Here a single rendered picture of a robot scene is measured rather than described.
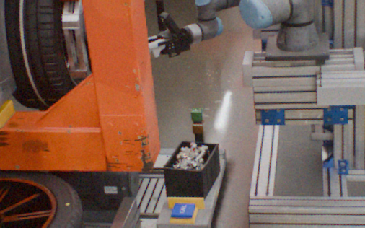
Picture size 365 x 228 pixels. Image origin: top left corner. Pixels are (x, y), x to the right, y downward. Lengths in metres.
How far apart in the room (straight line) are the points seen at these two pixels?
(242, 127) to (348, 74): 1.39
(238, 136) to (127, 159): 1.41
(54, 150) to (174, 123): 1.55
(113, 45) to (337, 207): 1.06
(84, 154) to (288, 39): 0.82
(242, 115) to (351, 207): 1.38
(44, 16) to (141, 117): 0.56
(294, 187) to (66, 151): 0.95
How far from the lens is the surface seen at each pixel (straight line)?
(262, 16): 2.62
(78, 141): 2.66
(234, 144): 3.88
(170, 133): 4.04
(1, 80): 2.75
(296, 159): 3.29
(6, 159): 2.79
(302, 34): 2.74
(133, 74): 2.49
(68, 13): 2.86
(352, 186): 3.11
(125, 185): 2.94
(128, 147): 2.61
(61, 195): 2.63
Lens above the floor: 1.82
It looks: 25 degrees down
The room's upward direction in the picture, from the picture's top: 6 degrees counter-clockwise
